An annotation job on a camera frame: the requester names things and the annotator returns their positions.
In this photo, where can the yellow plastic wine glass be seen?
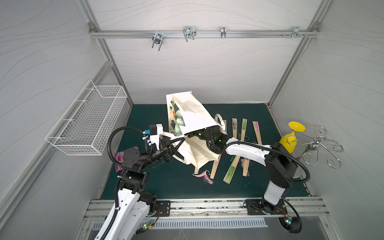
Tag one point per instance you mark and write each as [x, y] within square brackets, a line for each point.
[289, 141]

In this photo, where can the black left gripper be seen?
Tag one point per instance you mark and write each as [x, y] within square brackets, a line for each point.
[163, 147]

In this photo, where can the metal double hook middle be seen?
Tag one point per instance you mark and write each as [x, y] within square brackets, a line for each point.
[189, 33]

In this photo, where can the bamboo folding fan pink tassel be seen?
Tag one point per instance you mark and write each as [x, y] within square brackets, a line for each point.
[235, 127]

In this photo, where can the metal hook right end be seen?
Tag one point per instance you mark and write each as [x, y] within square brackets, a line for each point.
[296, 33]

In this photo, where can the small metal hook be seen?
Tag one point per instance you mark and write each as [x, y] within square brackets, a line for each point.
[223, 32]

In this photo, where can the pink snack packet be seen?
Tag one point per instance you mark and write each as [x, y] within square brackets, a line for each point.
[120, 158]

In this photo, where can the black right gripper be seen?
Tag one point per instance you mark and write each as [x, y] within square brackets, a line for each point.
[205, 135]

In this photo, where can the aluminium crossbar rail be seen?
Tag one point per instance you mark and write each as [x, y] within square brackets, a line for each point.
[201, 34]

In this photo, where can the white wire basket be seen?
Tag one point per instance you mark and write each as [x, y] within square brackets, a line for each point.
[86, 125]

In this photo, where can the metal double hook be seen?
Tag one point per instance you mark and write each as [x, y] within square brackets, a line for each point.
[157, 39]
[189, 33]

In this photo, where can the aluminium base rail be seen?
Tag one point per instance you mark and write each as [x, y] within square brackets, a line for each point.
[238, 208]

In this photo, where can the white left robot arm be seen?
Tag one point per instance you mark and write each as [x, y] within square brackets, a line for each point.
[131, 203]

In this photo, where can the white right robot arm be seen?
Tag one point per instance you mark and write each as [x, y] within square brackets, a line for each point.
[283, 169]

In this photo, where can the metal double hook left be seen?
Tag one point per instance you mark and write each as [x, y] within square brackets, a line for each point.
[157, 39]

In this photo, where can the cream canvas tote bag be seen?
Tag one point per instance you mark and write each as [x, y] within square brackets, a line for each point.
[186, 115]

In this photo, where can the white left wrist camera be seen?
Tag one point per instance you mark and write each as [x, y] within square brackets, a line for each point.
[152, 135]

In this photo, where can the chrome wire glass rack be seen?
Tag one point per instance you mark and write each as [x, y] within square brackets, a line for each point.
[314, 145]

